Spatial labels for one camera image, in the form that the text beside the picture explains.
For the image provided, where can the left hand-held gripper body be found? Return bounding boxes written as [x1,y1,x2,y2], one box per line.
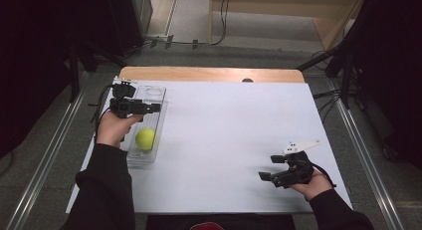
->
[108,78,147,120]

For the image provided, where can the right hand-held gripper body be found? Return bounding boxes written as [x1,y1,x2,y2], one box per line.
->
[270,139,321,190]

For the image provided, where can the clear plastic container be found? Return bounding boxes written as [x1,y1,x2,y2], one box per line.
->
[119,85,169,169]

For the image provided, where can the yellow tennis ball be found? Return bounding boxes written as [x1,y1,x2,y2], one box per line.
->
[134,127,156,151]

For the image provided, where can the person's right hand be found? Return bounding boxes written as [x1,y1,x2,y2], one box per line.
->
[289,169,334,202]

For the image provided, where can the person's left hand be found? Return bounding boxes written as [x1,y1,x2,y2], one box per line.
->
[96,111,144,149]

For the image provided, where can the person's dark lap clothing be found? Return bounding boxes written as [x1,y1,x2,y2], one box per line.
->
[144,213,297,230]

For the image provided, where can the black stand legs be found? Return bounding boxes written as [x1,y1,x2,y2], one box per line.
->
[67,40,127,104]
[297,40,354,111]

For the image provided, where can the red cloth item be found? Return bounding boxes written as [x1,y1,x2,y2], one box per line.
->
[189,221,225,230]

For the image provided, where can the dark cabinet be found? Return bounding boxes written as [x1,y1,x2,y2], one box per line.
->
[108,0,154,56]

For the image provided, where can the black curtain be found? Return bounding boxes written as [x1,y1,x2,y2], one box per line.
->
[344,0,422,171]
[0,0,133,159]

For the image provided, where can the light wooden shelf unit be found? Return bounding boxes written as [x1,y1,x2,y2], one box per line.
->
[208,0,368,53]

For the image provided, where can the left hand-held gripper black cable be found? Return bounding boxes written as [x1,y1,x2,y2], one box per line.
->
[90,84,115,139]

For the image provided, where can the hand-held gripper black cable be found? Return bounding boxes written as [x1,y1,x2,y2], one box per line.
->
[310,161,337,189]
[90,84,115,139]

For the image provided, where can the right hand-held gripper black cable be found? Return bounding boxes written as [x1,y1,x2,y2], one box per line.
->
[310,161,337,189]

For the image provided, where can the thin floor cable with clips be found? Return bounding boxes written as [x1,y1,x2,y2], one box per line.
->
[142,34,217,51]

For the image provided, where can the metal floor rail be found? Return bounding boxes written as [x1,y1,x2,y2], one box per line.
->
[6,72,90,230]
[326,79,406,230]

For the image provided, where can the bundle of black floor cables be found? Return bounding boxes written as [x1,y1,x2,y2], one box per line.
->
[313,87,343,122]

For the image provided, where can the hanging black cables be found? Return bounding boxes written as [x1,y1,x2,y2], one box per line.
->
[212,0,232,47]

